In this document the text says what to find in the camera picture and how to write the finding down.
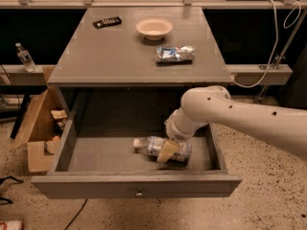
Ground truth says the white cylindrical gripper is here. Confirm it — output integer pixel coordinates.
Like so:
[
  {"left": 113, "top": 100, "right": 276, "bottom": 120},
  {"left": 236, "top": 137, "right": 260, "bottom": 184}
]
[{"left": 156, "top": 108, "right": 207, "bottom": 163}]

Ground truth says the blue label plastic bottle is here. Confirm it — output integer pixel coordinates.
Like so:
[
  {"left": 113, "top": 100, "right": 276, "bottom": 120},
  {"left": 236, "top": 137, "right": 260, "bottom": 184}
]
[{"left": 133, "top": 136, "right": 192, "bottom": 163}]

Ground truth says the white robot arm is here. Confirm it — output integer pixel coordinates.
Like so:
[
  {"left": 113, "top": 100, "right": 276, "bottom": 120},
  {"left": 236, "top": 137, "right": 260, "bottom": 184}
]
[{"left": 165, "top": 85, "right": 307, "bottom": 160}]

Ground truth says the grey open top drawer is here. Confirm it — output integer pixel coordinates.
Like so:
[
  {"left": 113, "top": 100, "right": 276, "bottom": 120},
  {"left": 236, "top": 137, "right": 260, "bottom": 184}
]
[{"left": 31, "top": 108, "right": 243, "bottom": 199}]

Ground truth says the grey cabinet with counter top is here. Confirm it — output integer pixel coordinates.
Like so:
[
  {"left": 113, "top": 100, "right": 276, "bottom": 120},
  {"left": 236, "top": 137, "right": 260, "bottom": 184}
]
[{"left": 47, "top": 6, "right": 235, "bottom": 120}]

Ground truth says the clear water bottle on ledge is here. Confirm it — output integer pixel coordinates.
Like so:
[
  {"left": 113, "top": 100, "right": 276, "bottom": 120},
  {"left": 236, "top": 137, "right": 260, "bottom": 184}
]
[{"left": 15, "top": 43, "right": 35, "bottom": 73}]

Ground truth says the crumpled silver blue chip bag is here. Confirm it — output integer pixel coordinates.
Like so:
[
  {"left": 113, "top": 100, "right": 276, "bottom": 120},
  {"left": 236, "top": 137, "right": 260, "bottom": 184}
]
[{"left": 155, "top": 46, "right": 195, "bottom": 63}]

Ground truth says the white paper bowl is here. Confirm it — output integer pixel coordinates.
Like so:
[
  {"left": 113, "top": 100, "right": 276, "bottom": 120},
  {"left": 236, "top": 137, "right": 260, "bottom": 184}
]
[{"left": 136, "top": 18, "right": 173, "bottom": 40}]

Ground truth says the brown cardboard box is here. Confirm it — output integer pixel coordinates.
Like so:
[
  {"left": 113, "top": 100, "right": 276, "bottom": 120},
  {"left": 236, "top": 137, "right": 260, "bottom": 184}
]
[{"left": 9, "top": 65, "right": 70, "bottom": 173}]

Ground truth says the black remote control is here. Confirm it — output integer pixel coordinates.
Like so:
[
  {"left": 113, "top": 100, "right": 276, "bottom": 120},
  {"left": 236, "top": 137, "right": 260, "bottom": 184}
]
[{"left": 92, "top": 16, "right": 122, "bottom": 29}]

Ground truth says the black floor cable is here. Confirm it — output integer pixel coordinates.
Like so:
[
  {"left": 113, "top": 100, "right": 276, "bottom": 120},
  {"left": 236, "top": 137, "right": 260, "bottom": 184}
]
[{"left": 63, "top": 198, "right": 88, "bottom": 230}]

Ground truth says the white cable loop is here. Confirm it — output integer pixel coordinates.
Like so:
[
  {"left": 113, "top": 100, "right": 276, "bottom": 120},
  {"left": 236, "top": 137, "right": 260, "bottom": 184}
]
[{"left": 232, "top": 0, "right": 303, "bottom": 89}]

